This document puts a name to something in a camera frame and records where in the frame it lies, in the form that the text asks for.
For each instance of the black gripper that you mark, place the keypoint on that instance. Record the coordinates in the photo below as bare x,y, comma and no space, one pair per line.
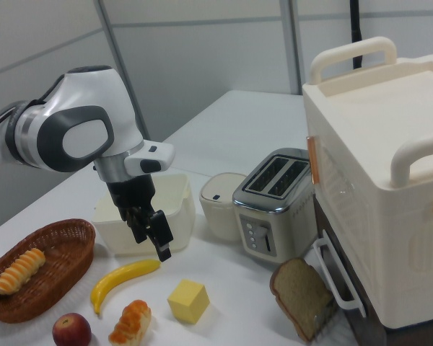
131,196

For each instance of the yellow foam cube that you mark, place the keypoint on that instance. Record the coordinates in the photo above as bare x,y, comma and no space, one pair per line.
187,302

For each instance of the cream open plastic box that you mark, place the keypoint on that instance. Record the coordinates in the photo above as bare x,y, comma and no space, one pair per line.
177,216

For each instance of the yellow toy banana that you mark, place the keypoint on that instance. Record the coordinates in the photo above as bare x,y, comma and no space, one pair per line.
122,275

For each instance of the small cream lidded bin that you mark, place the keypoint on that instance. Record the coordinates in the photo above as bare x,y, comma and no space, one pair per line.
216,216

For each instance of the brown wicker basket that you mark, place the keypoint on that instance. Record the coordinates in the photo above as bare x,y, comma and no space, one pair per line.
68,245

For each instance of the orange glazed bread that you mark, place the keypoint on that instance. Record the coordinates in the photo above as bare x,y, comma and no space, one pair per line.
130,322

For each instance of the chrome and cream toaster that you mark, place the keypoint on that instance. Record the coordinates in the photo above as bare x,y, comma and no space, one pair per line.
252,202

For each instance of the red toy apple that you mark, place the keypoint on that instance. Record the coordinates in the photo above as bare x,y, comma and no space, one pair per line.
71,331

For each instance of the striped bread roll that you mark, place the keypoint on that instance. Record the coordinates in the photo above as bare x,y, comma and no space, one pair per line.
19,272

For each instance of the brown bread slice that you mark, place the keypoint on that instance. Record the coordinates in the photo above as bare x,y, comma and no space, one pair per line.
296,295

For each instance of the dark brown drawer unit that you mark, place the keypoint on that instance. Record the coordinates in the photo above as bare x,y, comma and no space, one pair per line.
326,227

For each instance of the cream white oven appliance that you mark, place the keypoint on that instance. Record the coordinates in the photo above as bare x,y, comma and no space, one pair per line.
375,144

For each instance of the black camera pole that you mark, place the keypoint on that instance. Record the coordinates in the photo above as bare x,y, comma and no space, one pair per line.
355,29

